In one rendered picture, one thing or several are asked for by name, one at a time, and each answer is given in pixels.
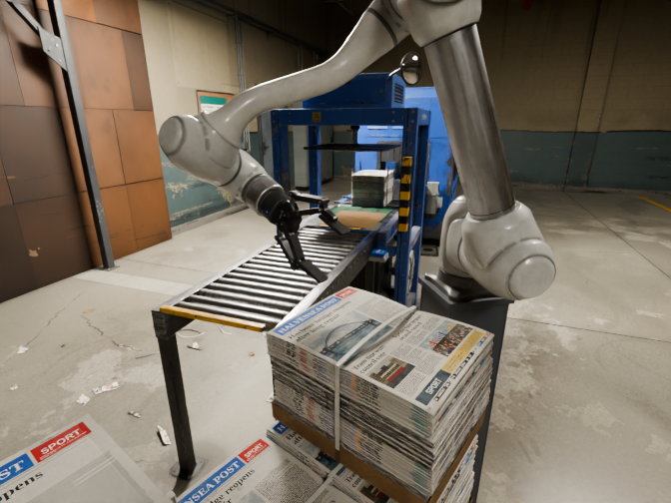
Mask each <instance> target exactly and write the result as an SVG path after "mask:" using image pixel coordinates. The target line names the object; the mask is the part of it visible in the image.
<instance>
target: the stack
mask: <svg viewBox="0 0 671 503"><path fill-rule="evenodd" d="M266 434H267V437H265V436H264V435H262V434H261V435H259V436H258V437H256V438H255V439H254V440H252V441H251V442H249V443H248V444H247V445H245V446H244V447H242V448H241V449H240V450H238V451H237V452H236V453H234V454H233V455H232V456H231V457H229V458H228V459H227V460H225V461H224V462H223V463H221V464H220V465H219V466H217V467H216V468H215V469H214V470H212V471H211V472H210V473H208V474H207V475H206V476H205V477H203V478H202V479H201V480H199V481H198V482H197V483H196V484H194V485H193V486H192V487H190V488H189V489H188V490H187V491H185V492H184V493H183V494H181V495H180V496H179V497H178V498H176V499H177V503H397V502H396V501H394V500H393V499H391V498H390V497H388V496H387V495H385V494H384V493H383V492H381V491H380V490H378V489H377V488H375V487H374V486H372V485H371V484H369V483H368V482H366V481H365V480H364V479H362V478H361V477H359V476H358V475H356V474H355V473H353V472H352V471H350V470H349V469H348V468H346V467H345V466H343V465H342V464H340V463H339V462H337V461H336V460H334V459H333V458H332V457H330V456H329V455H327V454H326V453H324V452H323V451H321V450H320V449H318V448H317V447H315V446H314V445H313V444H311V443H310V442H308V441H307V440H305V439H304V438H302V437H301V436H299V435H298V434H296V433H295V432H294V431H292V430H291V429H289V428H288V427H286V426H285V425H283V424H282V423H280V422H279V421H275V422H274V423H273V424H272V425H271V426H270V427H268V428H267V433H266ZM477 438H478V435H477V434H476V435H475V437H474V439H473V440H472V442H471V444H470V446H469V447H468V449H467V451H466V452H465V454H464V456H463V458H462V459H461V461H460V463H459V464H458V466H457V468H456V470H455V471H454V473H453V475H452V476H451V478H450V480H449V482H448V483H447V485H446V487H445V488H444V490H443V492H442V494H441V495H440V497H439V499H438V500H437V502H436V503H469V498H470V496H471V495H470V492H471V490H472V487H473V482H474V480H473V476H474V472H473V471H472V469H473V468H472V466H473V464H474V462H475V460H473V459H474V457H475V450H476V449H477V447H478V446H477V445H476V443H477V442H478V441H477V440H476V439H477Z"/></svg>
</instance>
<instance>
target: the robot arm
mask: <svg viewBox="0 0 671 503"><path fill-rule="evenodd" d="M480 14H481V0H373V1H372V3H371V4H370V5H369V7H368V8H367V9H366V10H365V12H364V13H363V14H362V16H361V18H360V19H359V21H358V23H357V24H356V26H355V27H354V29H353V30H352V32H351V33H350V35H349V36H348V38H347V39H346V41H345V42H344V44H343V45H342V47H341V48H340V49H339V50H338V52H337V53H336V54H335V55H334V56H333V57H331V58H330V59H329V60H327V61H326V62H324V63H322V64H320V65H318V66H316V67H313V68H310V69H307V70H304V71H301V72H298V73H294V74H291V75H288V76H285V77H282V78H279V79H276V80H273V81H270V82H268V83H264V84H261V85H259V86H256V87H253V88H251V89H249V90H247V91H245V92H243V93H241V94H239V95H238V96H236V97H235V98H233V99H232V100H230V101H229V102H228V103H226V104H225V105H224V106H223V107H221V108H220V109H218V110H216V111H203V112H202V113H201V114H198V115H195V116H190V115H176V116H172V117H170V118H169V119H167V120H166V121H165V122H164V123H163V125H162V126H161V128H160V131H159V143H160V147H161V149H162V151H163V152H164V154H165V155H166V156H167V158H168V159H169V161H170V162H171V163H172V164H173V165H174V166H176V167H177V168H178V169H180V170H181V171H183V172H185V173H186V174H188V175H190V176H192V177H193V178H195V179H197V180H200V181H202V182H205V183H209V184H212V185H214V186H216V187H218V188H219V189H221V190H223V191H224V192H226V193H227V194H228V195H230V196H231V197H233V198H236V199H238V200H240V201H242V202H244V203H245V205H247V206H248V207H249V208H250V209H251V210H253V211H254V212H255V213H256V214H257V215H258V216H260V217H264V218H266V219H267V220H268V221H269V222H270V223H271V224H273V225H275V226H277V227H278V228H279V233H278V234H277V235H275V236H274V238H275V240H276V241H277V242H278V244H279V245H280V247H281V249H282V251H283V252H284V254H285V256H286V258H287V260H288V262H289V264H290V266H291V268H292V270H293V271H295V270H298V269H300V268H301V269H302V270H303V271H304V272H305V273H306V274H307V275H310V276H311V277H312V278H313V279H315V280H316V281H317V282H318V283H322V282H324V281H326V280H328V278H329V277H328V276H327V275H325V274H324V273H323V272H322V271H321V270H320V269H319V268H318V267H317V266H316V265H315V264H314V263H312V262H311V261H310V260H309V259H306V258H305V255H304V252H303V249H302V246H301V243H300V240H299V232H298V230H299V228H300V223H301V222H302V220H303V219H302V216H307V215H315V214H318V215H319V214H320V215H319V219H321V220H322V221H323V222H324V223H325V224H327V225H328V226H329V227H330V228H331V229H332V230H334V231H335V232H336V233H337V234H338V235H340V236H341V237H343V236H345V235H348V234H349V233H350V230H349V229H348V228H347V227H346V226H345V225H343V224H342V223H341V222H340V221H338V220H337V219H338V217H337V215H335V214H334V213H333V212H332V211H331V210H329V207H328V203H329V202H330V199H329V198H326V197H320V196H314V195H307V194H304V193H302V192H300V191H299V190H297V191H291V192H289V196H290V197H289V196H288V195H286V194H285V191H284V189H283V187H282V186H280V185H279V184H278V183H277V182H276V181H275V180H273V178H272V177H270V176H269V175H268V174H267V173H266V171H265V169H264V168H263V167H262V166H261V165H260V164H259V163H258V162H257V161H256V160H255V159H254V158H252V157H251V156H250V155H249V154H248V153H246V152H245V151H243V150H241V147H242V133H243V131H244V129H245V127H246V126H247V125H248V123H249V122H250V121H252V120H253V119H254V118H255V117H257V116H259V115H261V114H263V113H265V112H268V111H271V110H274V109H277V108H280V107H284V106H287V105H290V104H294V103H297V102H300V101H303V100H307V99H310V98H313V97H316V96H320V95H323V94H325V93H328V92H330V91H333V90H335V89H337V88H338V87H340V86H342V85H344V84H345V83H347V82H348V81H350V80H351V79H352V78H354V77H355V76H356V75H358V74H359V73H360V72H361V71H363V70H364V69H365V68H366V67H368V66H369V65H370V64H372V63H373V62H374V61H376V60H377V59H378V58H380V57H381V56H382V55H384V54H385V53H387V52H388V51H390V50H391V49H392V48H393V47H394V46H396V45H397V44H398V43H399V42H400V41H401V40H403V39H404V38H405V37H406V36H408V35H409V34H411V36H412V38H413V40H414V42H415V43H416V44H417V45H418V46H420V47H424V51H425V54H426V58H427V62H428V65H429V69H430V73H431V76H432V80H433V84H434V87H435V91H436V95H437V99H438V102H439V106H440V110H441V113H442V117H443V121H444V123H445V127H446V131H447V134H448V138H449V142H450V145H451V149H452V153H453V156H454V160H455V164H456V167H457V171H458V175H459V178H460V182H461V186H462V189H463V193H464V196H459V197H457V198H456V199H455V200H454V201H453V202H452V203H451V204H450V206H449V208H448V209H447V211H446V213H445V216H444V219H443V224H442V230H441V237H440V250H439V270H438V272H428V273H426V274H425V275H424V278H425V279H426V280H428V281H430V282H431V283H433V284H434V285H435V286H436V287H437V288H439V289H440V290H441V291H442V292H443V293H444V294H446V296H447V297H448V299H449V300H451V301H461V300H464V299H471V298H480V297H489V296H499V297H503V298H506V299H511V300H523V299H529V298H534V297H537V296H539V295H541V294H543V293H544V292H546V291H547V290H548V289H549V287H550V286H551V285H552V283H553V282H554V279H555V276H556V262H555V258H554V254H553V252H552V249H551V248H550V246H549V245H547V244H546V243H545V239H544V237H543V235H542V233H541V231H540V229H539V227H538V225H537V223H536V221H535V219H534V217H533V215H532V212H531V210H530V209H529V208H528V207H527V206H525V205H524V204H522V203H520V202H518V201H516V200H515V196H514V191H513V187H512V182H511V178H510V174H509V170H508V166H507V161H506V157H505V152H504V148H503V143H502V139H501V134H500V130H499V126H498V121H497V117H496V112H495V108H494V103H493V99H492V94H491V90H490V85H489V81H488V77H487V72H486V68H485V63H484V59H483V54H482V50H481V45H480V41H479V36H478V32H477V28H476V22H478V21H479V18H480ZM298 201H300V202H306V203H311V204H317V205H320V206H319V207H318V208H311V209H302V210H299V207H298V204H297V203H296V202H298ZM289 233H294V234H293V235H291V236H290V234H289ZM300 260H301V261H300Z"/></svg>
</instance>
